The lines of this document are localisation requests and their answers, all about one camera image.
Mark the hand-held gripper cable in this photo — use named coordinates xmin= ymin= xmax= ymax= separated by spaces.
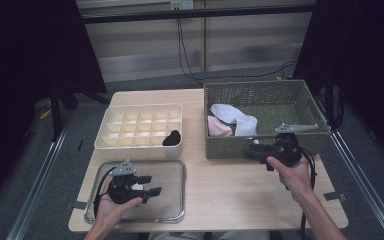
xmin=299 ymin=148 xmax=318 ymax=240
xmin=93 ymin=166 xmax=114 ymax=218

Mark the person's right hand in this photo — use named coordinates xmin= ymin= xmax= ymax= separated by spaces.
xmin=266 ymin=156 xmax=314 ymax=201

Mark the left hand-held gripper cable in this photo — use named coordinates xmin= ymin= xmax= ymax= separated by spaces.
xmin=93 ymin=166 xmax=114 ymax=218

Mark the pink sock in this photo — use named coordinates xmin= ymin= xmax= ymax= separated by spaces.
xmin=216 ymin=124 xmax=235 ymax=138
xmin=207 ymin=115 xmax=226 ymax=138

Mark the black tape strip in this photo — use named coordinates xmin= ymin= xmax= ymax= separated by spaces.
xmin=64 ymin=199 xmax=88 ymax=211
xmin=323 ymin=191 xmax=349 ymax=203

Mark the black sock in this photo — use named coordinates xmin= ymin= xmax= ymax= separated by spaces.
xmin=162 ymin=129 xmax=182 ymax=147

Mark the right hand-held gripper cable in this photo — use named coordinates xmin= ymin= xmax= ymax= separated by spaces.
xmin=299 ymin=148 xmax=318 ymax=240

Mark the black stand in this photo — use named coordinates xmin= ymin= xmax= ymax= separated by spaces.
xmin=323 ymin=74 xmax=346 ymax=131
xmin=48 ymin=79 xmax=111 ymax=141

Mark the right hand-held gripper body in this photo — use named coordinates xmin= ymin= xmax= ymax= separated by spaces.
xmin=261 ymin=123 xmax=320 ymax=172

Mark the person's left hand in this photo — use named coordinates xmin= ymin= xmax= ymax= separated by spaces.
xmin=94 ymin=191 xmax=144 ymax=231

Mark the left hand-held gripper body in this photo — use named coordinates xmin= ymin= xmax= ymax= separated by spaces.
xmin=106 ymin=159 xmax=148 ymax=205

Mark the white sock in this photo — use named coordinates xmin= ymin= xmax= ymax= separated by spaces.
xmin=209 ymin=103 xmax=248 ymax=124
xmin=234 ymin=114 xmax=259 ymax=137

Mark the black hanging wall cable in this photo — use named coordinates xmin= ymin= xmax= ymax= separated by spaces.
xmin=176 ymin=18 xmax=205 ymax=86

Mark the metal floor rail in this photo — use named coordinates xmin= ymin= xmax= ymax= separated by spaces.
xmin=314 ymin=99 xmax=384 ymax=240
xmin=6 ymin=113 xmax=76 ymax=240

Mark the black metal crossbar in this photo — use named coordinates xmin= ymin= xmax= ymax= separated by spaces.
xmin=79 ymin=3 xmax=318 ymax=25

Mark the yellow floor item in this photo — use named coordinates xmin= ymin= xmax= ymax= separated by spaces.
xmin=39 ymin=105 xmax=53 ymax=120

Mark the white wall outlet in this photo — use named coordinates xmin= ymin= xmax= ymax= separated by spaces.
xmin=169 ymin=0 xmax=194 ymax=11

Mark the cream compartment storage box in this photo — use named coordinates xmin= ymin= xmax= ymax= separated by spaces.
xmin=94 ymin=103 xmax=184 ymax=161

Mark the clear lid with white knob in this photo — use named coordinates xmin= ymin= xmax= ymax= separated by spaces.
xmin=84 ymin=159 xmax=187 ymax=224

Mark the black floor cable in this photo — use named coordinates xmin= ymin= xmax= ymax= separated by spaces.
xmin=199 ymin=59 xmax=298 ymax=82

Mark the green woven basket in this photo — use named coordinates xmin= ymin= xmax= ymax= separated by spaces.
xmin=203 ymin=79 xmax=332 ymax=160

